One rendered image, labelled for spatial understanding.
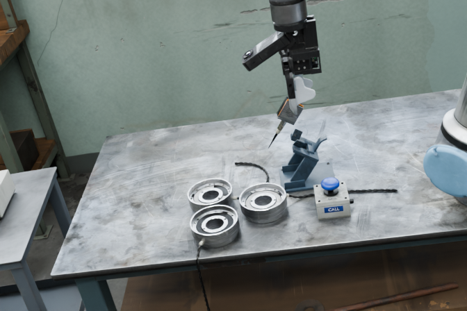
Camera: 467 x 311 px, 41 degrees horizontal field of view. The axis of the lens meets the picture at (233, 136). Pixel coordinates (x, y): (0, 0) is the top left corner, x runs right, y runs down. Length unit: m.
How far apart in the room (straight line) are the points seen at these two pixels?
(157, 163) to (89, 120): 1.56
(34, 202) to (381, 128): 1.01
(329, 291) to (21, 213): 0.89
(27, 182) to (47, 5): 1.19
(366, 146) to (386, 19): 1.43
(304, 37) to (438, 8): 1.73
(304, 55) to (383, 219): 0.38
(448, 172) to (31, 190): 1.26
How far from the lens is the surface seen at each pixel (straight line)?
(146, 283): 1.69
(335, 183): 1.34
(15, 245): 1.77
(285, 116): 1.40
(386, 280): 1.58
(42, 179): 2.02
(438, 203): 1.40
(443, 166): 1.19
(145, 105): 3.11
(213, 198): 1.47
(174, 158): 1.68
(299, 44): 1.33
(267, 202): 1.42
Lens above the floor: 1.64
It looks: 29 degrees down
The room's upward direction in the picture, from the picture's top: 11 degrees counter-clockwise
